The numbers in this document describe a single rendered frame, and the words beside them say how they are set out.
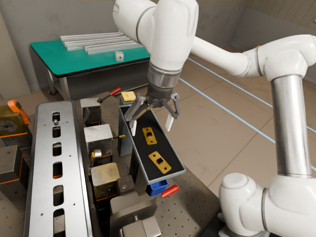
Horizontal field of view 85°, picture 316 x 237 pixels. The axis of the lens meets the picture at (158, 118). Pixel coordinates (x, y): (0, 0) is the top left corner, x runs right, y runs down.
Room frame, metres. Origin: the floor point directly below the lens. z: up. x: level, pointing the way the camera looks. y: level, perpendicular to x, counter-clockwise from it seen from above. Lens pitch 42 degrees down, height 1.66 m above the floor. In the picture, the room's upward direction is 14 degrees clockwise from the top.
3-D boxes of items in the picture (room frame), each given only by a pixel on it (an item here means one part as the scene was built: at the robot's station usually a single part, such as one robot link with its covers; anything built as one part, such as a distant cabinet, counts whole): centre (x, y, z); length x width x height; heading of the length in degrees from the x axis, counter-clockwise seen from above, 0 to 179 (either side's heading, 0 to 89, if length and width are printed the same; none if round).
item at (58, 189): (0.25, 0.29, 0.84); 0.12 x 0.05 x 0.29; 123
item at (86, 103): (0.67, 0.35, 0.88); 0.12 x 0.07 x 0.36; 123
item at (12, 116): (0.46, 0.67, 0.88); 0.14 x 0.09 x 0.36; 123
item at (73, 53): (2.40, 0.69, 0.40); 2.17 x 0.81 x 0.80; 143
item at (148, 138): (0.44, 0.02, 1.17); 0.08 x 0.04 x 0.01; 28
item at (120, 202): (0.22, 0.02, 0.89); 0.12 x 0.07 x 0.38; 123
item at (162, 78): (0.45, 0.02, 1.43); 0.09 x 0.09 x 0.06
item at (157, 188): (0.49, -0.08, 0.75); 0.11 x 0.10 x 0.09; 33
